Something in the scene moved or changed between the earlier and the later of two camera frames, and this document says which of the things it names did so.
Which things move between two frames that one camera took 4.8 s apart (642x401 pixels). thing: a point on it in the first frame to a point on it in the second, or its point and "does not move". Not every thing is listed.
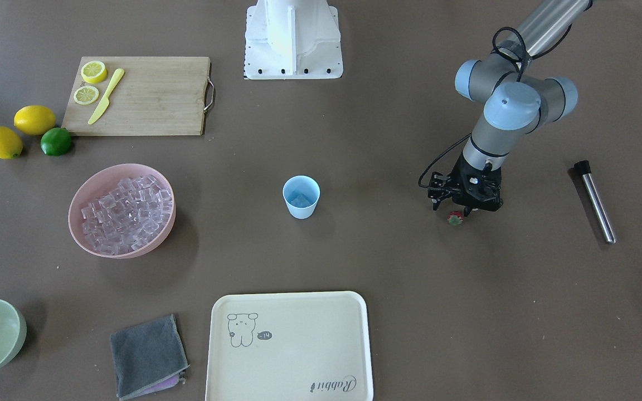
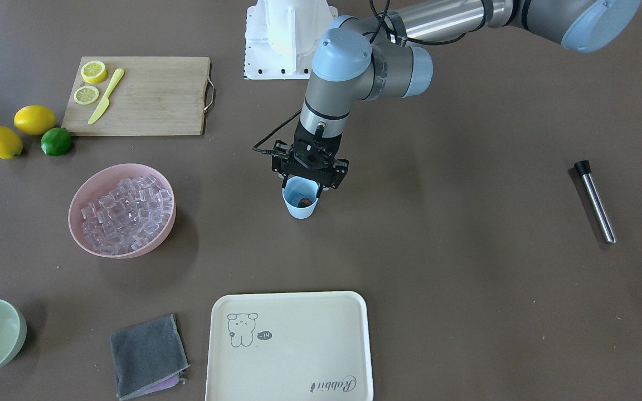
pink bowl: x=123 y=210 does not move
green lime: x=56 y=141 does not move
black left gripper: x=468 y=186 to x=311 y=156
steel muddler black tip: x=584 y=168 does not move
